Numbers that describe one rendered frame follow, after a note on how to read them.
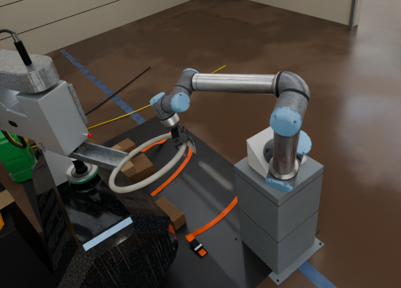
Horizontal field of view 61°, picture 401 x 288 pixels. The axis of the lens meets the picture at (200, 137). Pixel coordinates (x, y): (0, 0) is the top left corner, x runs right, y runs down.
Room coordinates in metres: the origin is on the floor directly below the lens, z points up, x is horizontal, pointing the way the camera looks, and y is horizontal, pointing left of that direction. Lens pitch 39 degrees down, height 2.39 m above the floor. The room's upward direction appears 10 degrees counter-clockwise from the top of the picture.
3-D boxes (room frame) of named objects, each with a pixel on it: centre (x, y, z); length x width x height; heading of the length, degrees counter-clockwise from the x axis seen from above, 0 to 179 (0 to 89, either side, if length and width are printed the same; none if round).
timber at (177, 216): (1.94, 0.39, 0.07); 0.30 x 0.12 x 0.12; 36
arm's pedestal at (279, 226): (1.52, -0.45, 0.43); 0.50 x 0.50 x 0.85; 30
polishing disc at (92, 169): (1.79, 0.85, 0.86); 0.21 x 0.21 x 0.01
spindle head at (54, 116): (1.84, 0.91, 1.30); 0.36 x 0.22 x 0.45; 55
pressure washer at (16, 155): (2.94, 1.95, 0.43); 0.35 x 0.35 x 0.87; 15
